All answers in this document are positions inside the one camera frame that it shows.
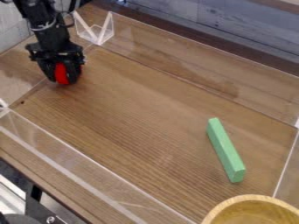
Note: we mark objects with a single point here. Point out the black metal table clamp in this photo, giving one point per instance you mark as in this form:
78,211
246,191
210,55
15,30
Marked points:
20,210

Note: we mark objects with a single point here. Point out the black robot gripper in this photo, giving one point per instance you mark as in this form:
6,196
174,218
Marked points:
52,49

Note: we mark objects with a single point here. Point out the clear acrylic enclosure walls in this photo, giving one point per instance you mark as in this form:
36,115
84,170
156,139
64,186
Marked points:
116,145

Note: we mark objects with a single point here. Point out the green rectangular block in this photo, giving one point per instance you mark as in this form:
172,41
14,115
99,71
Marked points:
227,153

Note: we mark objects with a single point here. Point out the red plush strawberry toy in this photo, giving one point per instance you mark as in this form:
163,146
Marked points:
60,74

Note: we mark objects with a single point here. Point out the wooden bowl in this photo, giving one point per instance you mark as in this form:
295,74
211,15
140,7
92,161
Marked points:
253,209

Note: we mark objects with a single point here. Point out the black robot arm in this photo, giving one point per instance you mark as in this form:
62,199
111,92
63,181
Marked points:
40,12

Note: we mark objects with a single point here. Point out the clear acrylic corner bracket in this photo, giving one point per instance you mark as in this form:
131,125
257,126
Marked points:
96,34

